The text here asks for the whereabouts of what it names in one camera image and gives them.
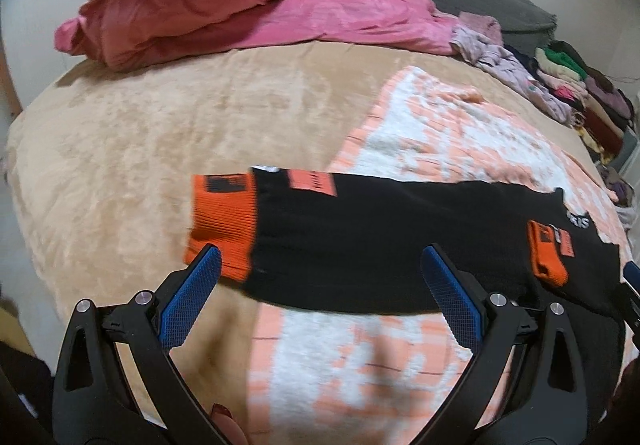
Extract stack of folded clothes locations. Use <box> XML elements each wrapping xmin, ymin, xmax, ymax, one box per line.
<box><xmin>530</xmin><ymin>41</ymin><xmax>638</xmax><ymax>166</ymax></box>

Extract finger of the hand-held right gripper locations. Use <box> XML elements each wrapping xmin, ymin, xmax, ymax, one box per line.
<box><xmin>624</xmin><ymin>262</ymin><xmax>640</xmax><ymax>308</ymax></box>

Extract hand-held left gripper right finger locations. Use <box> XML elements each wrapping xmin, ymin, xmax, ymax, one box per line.
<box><xmin>421</xmin><ymin>245</ymin><xmax>597</xmax><ymax>445</ymax></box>

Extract lilac crumpled garments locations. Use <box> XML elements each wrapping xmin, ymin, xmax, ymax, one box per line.
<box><xmin>450</xmin><ymin>11</ymin><xmax>572</xmax><ymax>126</ymax></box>

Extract black sweater with orange cuffs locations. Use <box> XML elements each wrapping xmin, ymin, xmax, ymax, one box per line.
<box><xmin>184</xmin><ymin>166</ymin><xmax>633</xmax><ymax>431</ymax></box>

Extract beige plush blanket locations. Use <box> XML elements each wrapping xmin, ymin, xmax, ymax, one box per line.
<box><xmin>5</xmin><ymin>37</ymin><xmax>626</xmax><ymax>445</ymax></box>

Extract person's left hand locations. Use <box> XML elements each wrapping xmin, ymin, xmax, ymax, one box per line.
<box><xmin>211</xmin><ymin>402</ymin><xmax>247</xmax><ymax>445</ymax></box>

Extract peach and white fluffy blanket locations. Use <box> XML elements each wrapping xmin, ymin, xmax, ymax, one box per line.
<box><xmin>247</xmin><ymin>66</ymin><xmax>636</xmax><ymax>445</ymax></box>

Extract white wardrobe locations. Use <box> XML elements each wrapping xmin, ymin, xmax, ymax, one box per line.
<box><xmin>0</xmin><ymin>0</ymin><xmax>241</xmax><ymax>110</ymax></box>

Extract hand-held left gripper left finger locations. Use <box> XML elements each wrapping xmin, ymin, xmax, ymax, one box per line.
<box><xmin>52</xmin><ymin>245</ymin><xmax>236</xmax><ymax>445</ymax></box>

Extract dark purple cloth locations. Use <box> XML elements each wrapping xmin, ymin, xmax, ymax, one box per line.
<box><xmin>602</xmin><ymin>165</ymin><xmax>637</xmax><ymax>208</ymax></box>

